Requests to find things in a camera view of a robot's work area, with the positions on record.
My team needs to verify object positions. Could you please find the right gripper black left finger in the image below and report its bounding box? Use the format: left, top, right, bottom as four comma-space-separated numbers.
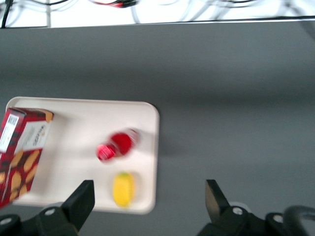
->
0, 179, 95, 236

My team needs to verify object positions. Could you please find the thick black cable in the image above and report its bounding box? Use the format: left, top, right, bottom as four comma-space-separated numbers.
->
283, 205, 315, 236

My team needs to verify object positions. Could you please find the cream plastic tray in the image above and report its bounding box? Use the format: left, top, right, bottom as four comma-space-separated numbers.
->
5, 96, 160, 215

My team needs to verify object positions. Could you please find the yellow toy fruit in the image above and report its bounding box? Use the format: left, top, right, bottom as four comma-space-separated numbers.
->
112, 172, 136, 208

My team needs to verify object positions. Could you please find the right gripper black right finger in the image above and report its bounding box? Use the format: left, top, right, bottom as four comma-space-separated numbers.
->
196, 179, 305, 236

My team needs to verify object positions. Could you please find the thin black cable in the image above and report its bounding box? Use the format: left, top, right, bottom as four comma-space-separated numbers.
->
1, 0, 13, 29

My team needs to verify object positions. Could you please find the red cable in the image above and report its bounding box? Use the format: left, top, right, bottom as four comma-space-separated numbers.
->
88, 0, 139, 8

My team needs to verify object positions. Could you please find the red cookie box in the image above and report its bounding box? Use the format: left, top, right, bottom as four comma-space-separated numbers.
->
0, 107, 55, 208

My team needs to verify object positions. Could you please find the red coke bottle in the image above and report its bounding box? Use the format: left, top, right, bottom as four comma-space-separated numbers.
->
96, 127, 141, 163

